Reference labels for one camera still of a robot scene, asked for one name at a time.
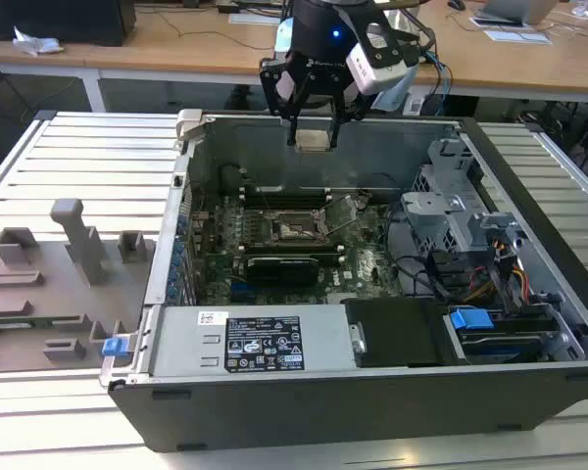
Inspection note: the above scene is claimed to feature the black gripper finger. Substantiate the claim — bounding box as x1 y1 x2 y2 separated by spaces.
258 57 305 148
326 80 373 151

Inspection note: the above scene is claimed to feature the silver square CPU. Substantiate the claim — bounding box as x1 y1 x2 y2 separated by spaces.
295 127 334 155

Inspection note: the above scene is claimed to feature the silver socket cover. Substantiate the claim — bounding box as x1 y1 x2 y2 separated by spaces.
320 193 363 232

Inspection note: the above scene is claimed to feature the metal CPU socket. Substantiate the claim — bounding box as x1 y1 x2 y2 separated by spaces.
269 209 335 246

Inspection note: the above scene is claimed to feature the white paper sheet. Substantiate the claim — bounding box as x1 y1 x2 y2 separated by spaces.
228 13 283 25
483 28 554 46

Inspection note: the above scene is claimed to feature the grey case latch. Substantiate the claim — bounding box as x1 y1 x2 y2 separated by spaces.
174 108 207 144

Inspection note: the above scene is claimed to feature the wooden desk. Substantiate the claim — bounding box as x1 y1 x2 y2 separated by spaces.
0 0 588 105

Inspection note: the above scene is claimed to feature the metal drive cage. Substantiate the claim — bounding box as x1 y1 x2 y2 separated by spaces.
400 137 528 256

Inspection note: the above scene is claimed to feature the green motherboard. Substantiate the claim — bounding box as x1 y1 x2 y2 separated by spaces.
190 188 408 307

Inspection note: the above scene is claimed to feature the grey laptop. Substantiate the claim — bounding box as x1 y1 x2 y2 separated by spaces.
479 0 560 25

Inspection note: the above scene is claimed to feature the hard disk in blue carrier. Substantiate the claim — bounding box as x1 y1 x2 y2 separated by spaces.
445 305 560 366

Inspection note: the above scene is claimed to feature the black box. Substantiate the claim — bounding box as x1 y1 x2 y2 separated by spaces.
0 0 137 48

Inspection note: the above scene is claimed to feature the crumpled white paper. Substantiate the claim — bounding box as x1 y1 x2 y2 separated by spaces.
12 24 66 56

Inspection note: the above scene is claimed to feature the grey power supply unit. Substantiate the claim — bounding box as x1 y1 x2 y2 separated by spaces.
149 305 368 379

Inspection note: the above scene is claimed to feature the blue case latch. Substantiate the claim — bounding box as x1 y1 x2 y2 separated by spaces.
101 336 129 358

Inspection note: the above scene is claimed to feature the black open PC case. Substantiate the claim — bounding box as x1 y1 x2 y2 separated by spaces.
100 108 588 454

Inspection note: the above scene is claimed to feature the grey parts rack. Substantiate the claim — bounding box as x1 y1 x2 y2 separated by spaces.
0 198 159 374

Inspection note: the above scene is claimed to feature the green RAM stick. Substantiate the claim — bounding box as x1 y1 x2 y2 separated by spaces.
0 315 85 335

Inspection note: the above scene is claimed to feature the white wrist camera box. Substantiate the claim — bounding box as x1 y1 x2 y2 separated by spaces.
345 27 420 98

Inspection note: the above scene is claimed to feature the black camera bracket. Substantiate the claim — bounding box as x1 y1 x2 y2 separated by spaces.
345 0 409 70

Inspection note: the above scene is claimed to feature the blue cable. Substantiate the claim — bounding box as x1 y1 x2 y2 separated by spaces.
423 46 455 118

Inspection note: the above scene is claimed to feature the black power cable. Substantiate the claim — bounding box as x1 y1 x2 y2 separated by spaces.
386 205 452 300

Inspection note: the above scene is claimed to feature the yellow red wire bundle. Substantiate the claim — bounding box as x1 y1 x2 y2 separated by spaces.
463 234 528 305

